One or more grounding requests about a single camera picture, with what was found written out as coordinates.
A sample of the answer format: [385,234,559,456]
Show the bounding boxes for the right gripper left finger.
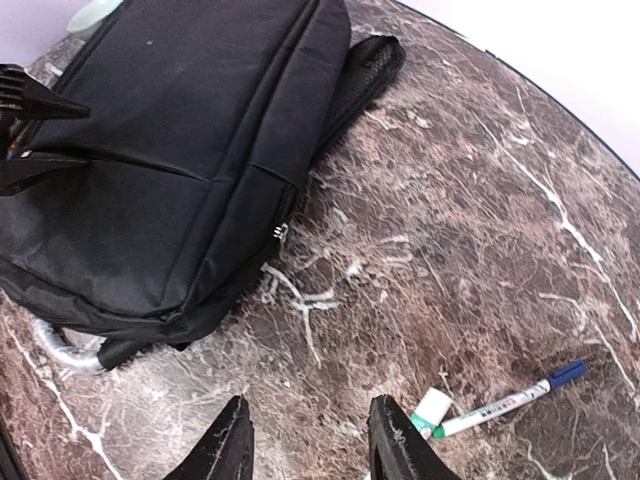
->
[164,395,255,480]

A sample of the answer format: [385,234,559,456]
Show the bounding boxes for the pale green ceramic bowl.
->
[67,0,123,34]

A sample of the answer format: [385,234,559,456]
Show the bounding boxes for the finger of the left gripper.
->
[1,152,92,197]
[1,64,91,120]

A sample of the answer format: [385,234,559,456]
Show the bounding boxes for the black backpack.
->
[1,1,405,373]

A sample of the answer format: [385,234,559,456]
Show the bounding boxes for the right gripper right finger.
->
[367,395,460,480]

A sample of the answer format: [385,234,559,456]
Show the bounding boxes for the small white marker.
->
[432,360,587,439]

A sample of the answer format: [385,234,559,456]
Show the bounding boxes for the green cap glue stick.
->
[409,387,453,440]

